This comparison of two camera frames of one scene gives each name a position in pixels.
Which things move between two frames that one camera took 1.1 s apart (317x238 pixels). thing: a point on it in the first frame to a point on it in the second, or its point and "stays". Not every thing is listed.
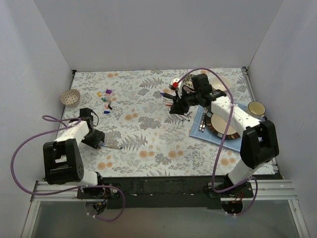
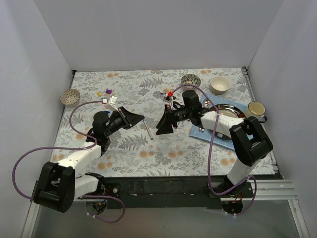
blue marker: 111,146 to 147,129
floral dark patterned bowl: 187,81 stays
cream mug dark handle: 257,108 stays
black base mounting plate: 165,192 stays
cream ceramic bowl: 217,83 stays
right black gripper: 182,101 to 172,116
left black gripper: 96,138 to 125,117
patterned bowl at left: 70,96 stays
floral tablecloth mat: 143,138 stays
